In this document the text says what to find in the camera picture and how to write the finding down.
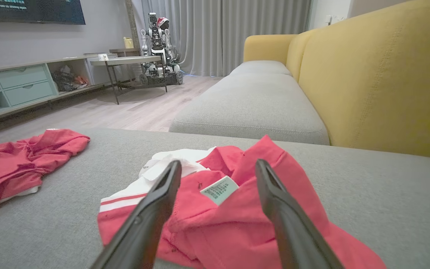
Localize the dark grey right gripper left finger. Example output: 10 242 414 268
90 160 183 269

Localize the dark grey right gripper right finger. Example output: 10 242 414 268
255 159 345 269

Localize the red jersey with white sleeves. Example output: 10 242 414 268
97 135 387 269

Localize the red garment with white band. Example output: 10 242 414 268
0 129 90 225

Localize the large grey sofa chaise cushion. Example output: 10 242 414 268
0 128 430 269

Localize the grey sofa seat cushion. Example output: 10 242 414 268
230 61 292 77
169 73 330 145

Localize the wheeled metal cart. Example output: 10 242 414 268
90 56 168 105

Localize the black and white cloth pile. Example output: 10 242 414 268
52 65 76 92

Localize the pale green cabinet drawer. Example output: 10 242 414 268
4 80 57 106
0 65 48 89

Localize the yellow sofa back cushion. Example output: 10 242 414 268
286 29 318 83
298 0 430 161

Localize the white and black wheeled robot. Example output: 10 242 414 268
139 12 184 86

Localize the yellow sofa armrest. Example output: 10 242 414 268
243 34 297 64

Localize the grey pleated curtain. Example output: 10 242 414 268
132 0 312 77

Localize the wall-mounted television screen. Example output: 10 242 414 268
0 0 86 25

